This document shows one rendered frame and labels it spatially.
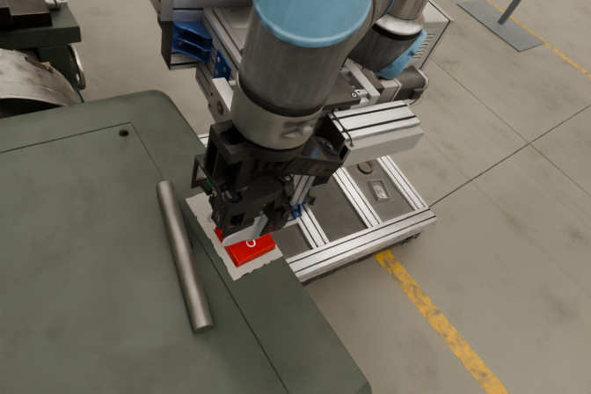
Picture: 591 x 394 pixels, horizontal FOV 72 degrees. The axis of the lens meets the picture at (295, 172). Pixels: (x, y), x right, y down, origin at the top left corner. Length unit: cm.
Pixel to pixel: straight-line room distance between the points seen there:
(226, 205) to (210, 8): 100
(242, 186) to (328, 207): 162
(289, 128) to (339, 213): 168
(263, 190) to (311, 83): 14
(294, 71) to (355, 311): 180
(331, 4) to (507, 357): 224
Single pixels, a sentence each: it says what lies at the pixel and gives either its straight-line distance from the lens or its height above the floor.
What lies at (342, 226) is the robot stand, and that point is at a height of 21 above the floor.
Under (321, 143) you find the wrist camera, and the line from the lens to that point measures 46.
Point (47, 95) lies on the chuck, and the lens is 79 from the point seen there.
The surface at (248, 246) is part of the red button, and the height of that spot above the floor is 127.
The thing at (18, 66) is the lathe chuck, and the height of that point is 122.
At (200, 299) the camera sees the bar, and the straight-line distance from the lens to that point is 49.
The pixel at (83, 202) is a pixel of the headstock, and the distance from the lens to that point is 58.
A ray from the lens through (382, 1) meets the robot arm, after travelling 36.
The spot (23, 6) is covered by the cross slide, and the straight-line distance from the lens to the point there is 144.
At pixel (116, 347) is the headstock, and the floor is 126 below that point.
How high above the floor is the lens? 173
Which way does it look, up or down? 47 degrees down
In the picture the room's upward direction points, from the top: 24 degrees clockwise
